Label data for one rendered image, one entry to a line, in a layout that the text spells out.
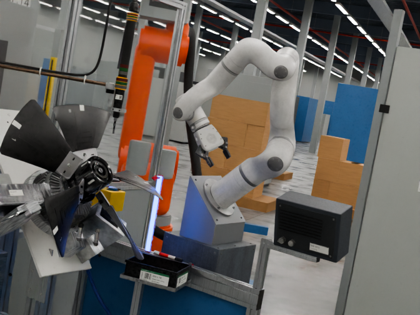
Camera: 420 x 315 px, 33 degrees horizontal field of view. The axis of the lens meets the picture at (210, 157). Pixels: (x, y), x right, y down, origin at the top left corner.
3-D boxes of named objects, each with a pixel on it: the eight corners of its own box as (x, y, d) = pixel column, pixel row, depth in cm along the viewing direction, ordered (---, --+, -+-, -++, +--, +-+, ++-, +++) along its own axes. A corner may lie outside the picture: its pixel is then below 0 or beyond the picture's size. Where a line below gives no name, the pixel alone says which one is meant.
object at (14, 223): (0, 237, 239) (-8, 224, 239) (17, 228, 247) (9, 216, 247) (24, 220, 233) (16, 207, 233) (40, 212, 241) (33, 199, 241)
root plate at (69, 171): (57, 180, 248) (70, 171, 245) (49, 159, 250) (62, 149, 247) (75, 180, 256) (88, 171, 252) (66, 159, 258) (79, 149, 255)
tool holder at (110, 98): (100, 109, 259) (105, 82, 258) (103, 108, 266) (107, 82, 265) (125, 113, 259) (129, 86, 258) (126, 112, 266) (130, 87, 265)
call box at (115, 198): (80, 207, 312) (84, 183, 311) (95, 205, 321) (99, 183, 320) (107, 215, 304) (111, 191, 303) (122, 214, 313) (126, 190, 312)
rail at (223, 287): (82, 249, 315) (85, 231, 315) (88, 247, 319) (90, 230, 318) (255, 310, 268) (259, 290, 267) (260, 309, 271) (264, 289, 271)
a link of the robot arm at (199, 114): (199, 118, 290) (210, 115, 298) (184, 90, 292) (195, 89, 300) (185, 128, 295) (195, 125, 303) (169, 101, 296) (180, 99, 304)
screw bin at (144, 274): (122, 277, 271) (124, 259, 270) (139, 269, 287) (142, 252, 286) (174, 290, 264) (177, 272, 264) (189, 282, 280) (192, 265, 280)
